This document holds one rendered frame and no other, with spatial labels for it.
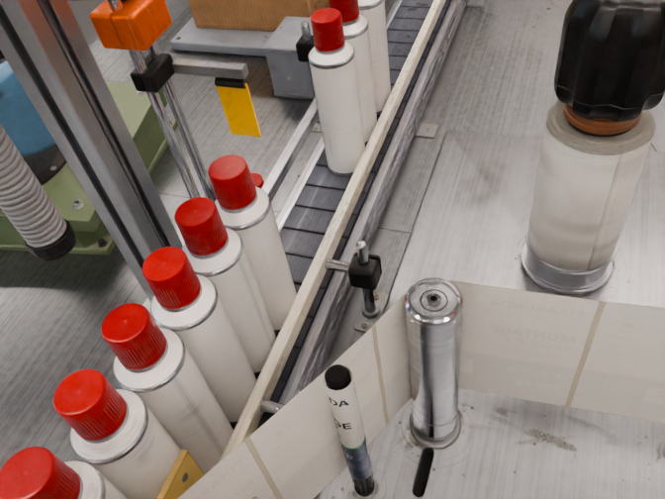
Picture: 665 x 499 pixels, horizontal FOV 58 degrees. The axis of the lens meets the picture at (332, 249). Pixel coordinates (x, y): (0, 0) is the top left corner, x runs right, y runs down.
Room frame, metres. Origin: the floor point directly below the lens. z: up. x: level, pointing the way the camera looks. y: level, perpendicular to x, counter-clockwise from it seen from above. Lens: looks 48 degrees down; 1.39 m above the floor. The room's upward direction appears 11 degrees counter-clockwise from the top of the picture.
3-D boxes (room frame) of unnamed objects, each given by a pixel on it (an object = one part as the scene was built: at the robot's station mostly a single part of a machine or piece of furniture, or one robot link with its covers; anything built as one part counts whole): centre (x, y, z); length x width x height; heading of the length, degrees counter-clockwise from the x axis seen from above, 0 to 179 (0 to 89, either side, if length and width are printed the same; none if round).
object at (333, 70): (0.61, -0.04, 0.98); 0.05 x 0.05 x 0.20
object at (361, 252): (0.40, -0.03, 0.89); 0.03 x 0.03 x 0.12; 62
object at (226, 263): (0.35, 0.10, 0.98); 0.05 x 0.05 x 0.20
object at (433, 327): (0.23, -0.06, 0.97); 0.05 x 0.05 x 0.19
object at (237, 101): (0.46, 0.06, 1.09); 0.03 x 0.01 x 0.06; 62
